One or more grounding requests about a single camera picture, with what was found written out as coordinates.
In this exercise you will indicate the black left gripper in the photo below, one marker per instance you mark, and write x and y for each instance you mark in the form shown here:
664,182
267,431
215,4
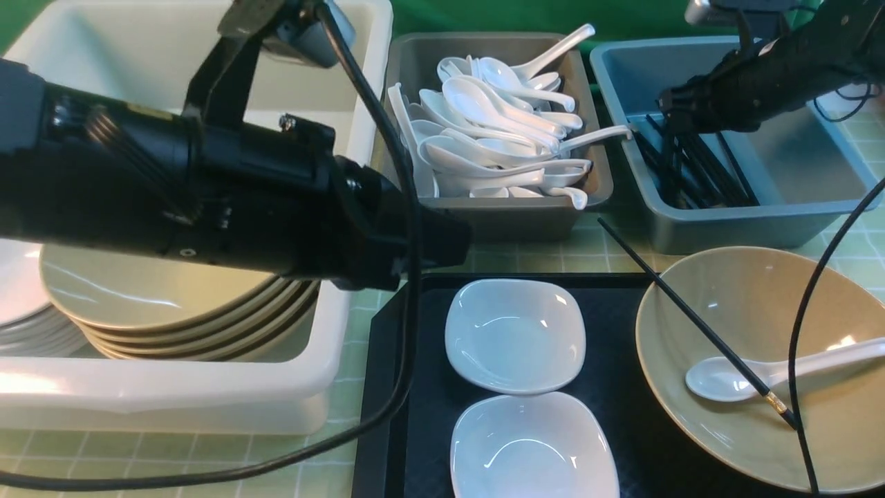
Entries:
282,202

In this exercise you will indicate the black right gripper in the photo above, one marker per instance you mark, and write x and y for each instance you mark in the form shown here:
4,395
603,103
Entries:
750,85

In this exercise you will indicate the tan noodle bowl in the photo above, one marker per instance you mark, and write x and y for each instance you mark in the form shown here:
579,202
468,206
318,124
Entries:
750,296

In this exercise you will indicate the white soup spoon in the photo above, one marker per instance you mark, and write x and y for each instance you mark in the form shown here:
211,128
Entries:
717,378

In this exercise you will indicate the black chopstick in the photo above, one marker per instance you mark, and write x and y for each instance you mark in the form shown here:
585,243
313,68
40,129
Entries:
742,368

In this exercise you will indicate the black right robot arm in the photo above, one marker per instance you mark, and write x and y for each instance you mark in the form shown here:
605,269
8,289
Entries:
842,44

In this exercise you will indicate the top tan stacked bowl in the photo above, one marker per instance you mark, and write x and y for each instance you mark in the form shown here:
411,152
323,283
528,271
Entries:
124,292

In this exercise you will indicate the black chopsticks in bin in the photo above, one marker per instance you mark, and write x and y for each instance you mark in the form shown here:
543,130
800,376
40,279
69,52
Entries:
692,172

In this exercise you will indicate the blue chopstick bin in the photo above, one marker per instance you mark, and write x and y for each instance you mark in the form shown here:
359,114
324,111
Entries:
803,171

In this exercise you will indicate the stack of tan bowls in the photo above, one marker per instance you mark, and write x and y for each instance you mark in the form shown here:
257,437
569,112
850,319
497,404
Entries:
240,334

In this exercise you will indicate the green backdrop cloth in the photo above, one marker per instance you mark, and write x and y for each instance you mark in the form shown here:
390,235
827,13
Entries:
613,20

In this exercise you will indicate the large white plastic tub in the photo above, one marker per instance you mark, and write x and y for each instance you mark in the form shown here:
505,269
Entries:
146,52

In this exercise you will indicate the grey spoon bin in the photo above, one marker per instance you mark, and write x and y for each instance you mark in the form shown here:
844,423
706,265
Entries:
412,62

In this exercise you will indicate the pile of white spoons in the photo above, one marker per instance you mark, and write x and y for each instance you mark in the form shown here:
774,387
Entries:
495,130

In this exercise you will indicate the stack of white plates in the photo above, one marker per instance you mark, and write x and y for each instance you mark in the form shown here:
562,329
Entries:
30,325

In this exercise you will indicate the upper white square dish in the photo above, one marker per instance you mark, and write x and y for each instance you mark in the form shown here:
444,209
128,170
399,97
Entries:
515,336

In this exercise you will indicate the white square dish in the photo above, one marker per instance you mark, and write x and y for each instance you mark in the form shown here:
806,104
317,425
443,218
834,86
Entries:
548,445
515,336

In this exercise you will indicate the black serving tray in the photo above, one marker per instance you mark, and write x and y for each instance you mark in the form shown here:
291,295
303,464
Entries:
653,457

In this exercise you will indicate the lower white square dish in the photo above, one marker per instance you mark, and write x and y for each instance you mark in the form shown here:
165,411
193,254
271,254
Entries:
548,445

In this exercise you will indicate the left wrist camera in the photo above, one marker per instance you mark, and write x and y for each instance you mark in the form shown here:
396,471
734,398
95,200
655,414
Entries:
288,29

